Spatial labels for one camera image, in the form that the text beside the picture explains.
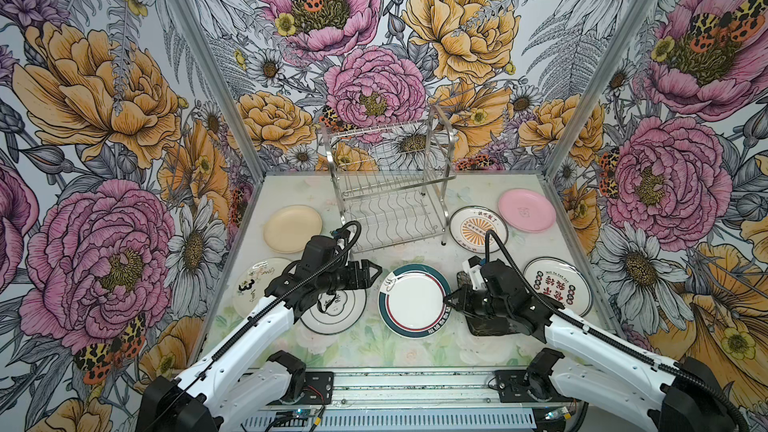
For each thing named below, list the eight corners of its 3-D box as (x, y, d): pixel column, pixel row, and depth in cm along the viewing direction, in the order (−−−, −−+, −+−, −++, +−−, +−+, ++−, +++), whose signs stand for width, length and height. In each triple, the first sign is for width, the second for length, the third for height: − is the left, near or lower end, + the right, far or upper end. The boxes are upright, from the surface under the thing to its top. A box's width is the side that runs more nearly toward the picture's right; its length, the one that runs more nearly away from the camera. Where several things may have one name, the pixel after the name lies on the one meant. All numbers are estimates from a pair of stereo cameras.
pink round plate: (506, 232, 107) (508, 228, 105) (495, 193, 119) (497, 188, 117) (559, 232, 107) (562, 228, 105) (542, 193, 119) (545, 188, 117)
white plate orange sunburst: (452, 253, 101) (453, 250, 100) (446, 209, 114) (446, 205, 112) (512, 253, 101) (514, 250, 100) (499, 209, 114) (501, 205, 112)
